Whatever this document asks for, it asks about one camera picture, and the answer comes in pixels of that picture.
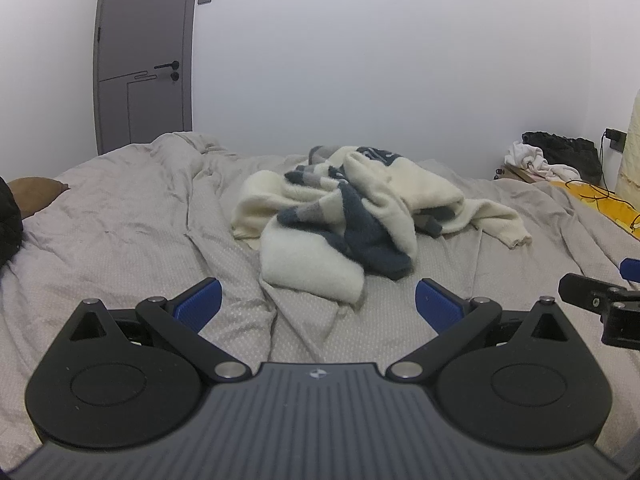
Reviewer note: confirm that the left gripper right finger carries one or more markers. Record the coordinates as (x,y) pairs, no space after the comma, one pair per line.
(460,325)

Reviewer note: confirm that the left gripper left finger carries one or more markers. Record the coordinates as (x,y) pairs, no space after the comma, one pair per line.
(176,324)

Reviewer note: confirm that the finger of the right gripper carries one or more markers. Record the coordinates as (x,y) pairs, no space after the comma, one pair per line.
(630,269)
(590,294)

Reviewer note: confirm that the cream and blue fleece sweater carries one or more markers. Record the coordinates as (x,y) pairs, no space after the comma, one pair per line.
(323,226)

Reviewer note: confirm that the grey bedroom door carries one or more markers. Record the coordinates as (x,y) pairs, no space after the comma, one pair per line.
(133,102)

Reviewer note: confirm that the yellow cloth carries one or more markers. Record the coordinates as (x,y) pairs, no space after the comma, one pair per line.
(606,202)

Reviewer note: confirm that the cream quilted headboard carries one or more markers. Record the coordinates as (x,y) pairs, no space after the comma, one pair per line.
(628,178)

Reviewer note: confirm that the grey bed duvet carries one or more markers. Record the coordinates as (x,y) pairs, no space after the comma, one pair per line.
(153,220)

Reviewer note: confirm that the cardboard box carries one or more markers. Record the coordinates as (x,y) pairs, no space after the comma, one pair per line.
(506,171)

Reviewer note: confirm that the white crumpled cloth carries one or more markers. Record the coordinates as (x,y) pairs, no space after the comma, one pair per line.
(530,159)

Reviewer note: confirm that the black garment at left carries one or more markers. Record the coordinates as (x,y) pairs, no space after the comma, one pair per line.
(11,224)

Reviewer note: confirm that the brown pillow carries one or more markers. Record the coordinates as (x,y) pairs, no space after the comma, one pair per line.
(32,194)

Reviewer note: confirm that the black wall charger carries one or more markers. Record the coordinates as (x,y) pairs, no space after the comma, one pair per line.
(616,138)

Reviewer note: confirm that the black door handle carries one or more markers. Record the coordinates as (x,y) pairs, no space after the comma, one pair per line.
(174,65)

